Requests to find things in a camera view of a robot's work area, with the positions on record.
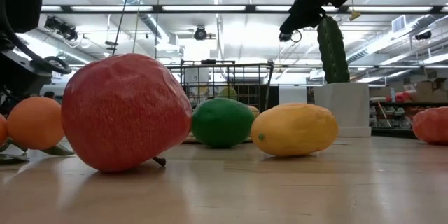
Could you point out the light green toy apple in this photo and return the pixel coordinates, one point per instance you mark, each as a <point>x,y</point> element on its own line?
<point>227,92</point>

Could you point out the orange bell pepper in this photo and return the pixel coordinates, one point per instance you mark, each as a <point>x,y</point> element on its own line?
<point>294,129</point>

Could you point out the green toy lemon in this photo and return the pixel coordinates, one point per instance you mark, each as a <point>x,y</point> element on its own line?
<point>222,122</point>

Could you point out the bright red toy apple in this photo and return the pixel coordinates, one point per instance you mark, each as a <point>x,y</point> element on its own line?
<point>122,112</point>

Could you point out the tangerine cluster with leaves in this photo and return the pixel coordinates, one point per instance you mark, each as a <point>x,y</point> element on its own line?
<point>35,122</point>

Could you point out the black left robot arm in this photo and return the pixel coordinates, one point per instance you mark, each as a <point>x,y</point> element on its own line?
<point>17,3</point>

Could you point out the wicker basket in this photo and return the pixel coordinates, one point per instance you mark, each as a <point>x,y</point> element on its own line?
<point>187,140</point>

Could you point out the green cactus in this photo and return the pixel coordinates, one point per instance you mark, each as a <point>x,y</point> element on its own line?
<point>332,52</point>

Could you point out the yellow hanging tag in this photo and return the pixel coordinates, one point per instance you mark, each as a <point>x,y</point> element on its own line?
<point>354,15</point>

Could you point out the white column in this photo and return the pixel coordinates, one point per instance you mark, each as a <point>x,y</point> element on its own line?
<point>292,94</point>

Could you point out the ceiling air vent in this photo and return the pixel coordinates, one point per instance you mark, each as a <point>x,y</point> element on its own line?
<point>399,24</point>

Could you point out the white hexagonal plant pot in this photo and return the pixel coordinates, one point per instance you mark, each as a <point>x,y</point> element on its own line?
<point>344,112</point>

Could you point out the black ceiling spotlight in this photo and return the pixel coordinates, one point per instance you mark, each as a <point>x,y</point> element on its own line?
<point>423,35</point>

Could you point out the shelf with red bins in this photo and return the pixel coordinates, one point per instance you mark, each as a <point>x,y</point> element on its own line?
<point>395,112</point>

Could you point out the cardboard boxes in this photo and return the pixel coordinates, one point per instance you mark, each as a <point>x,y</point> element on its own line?
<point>428,91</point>

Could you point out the bumpy toy orange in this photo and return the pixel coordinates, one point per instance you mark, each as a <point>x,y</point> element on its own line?
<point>432,126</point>

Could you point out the black ceiling device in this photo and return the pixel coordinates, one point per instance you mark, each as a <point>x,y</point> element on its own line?
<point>59,26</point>

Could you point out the round black ceiling camera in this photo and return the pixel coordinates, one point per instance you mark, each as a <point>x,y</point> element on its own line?
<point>200,33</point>

